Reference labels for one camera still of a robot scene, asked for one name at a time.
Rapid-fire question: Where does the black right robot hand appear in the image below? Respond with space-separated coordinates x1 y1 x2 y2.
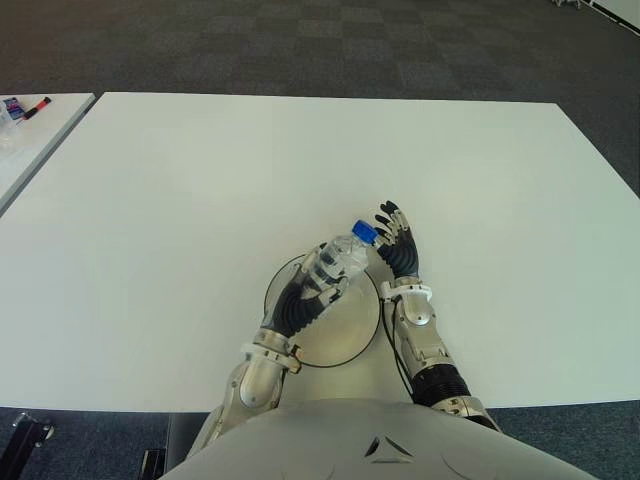
372 199 422 282

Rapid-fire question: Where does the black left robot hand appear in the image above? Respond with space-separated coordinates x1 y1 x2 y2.
262 244 351 341

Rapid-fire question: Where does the clear water bottle blue cap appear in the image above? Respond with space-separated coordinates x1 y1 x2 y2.
302 219 379 296

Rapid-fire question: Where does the white plate black rim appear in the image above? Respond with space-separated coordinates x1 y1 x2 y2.
263 252 382 370

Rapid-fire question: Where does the grey robot torso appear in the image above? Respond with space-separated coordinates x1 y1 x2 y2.
159 399 596 480

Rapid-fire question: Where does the white side table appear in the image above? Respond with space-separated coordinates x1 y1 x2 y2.
0 92 97 217

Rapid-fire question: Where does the white table corner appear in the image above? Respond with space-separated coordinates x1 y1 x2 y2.
592 0 640 32

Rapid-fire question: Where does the red marker pen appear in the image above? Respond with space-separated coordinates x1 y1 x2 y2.
22 95 53 122

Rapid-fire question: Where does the clear plastic bag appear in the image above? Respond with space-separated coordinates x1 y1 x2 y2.
0 105 25 157

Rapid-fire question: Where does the blue white small packet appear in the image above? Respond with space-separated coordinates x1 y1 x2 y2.
1 97 27 124

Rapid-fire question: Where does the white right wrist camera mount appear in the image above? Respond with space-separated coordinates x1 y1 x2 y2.
378 280 433 303

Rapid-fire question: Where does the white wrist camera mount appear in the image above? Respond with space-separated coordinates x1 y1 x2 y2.
241 337 303 375
378 280 433 303

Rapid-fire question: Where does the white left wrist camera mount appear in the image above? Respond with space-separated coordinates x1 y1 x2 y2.
241 337 303 375

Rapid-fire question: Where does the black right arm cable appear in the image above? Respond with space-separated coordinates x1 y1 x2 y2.
381 297 417 397

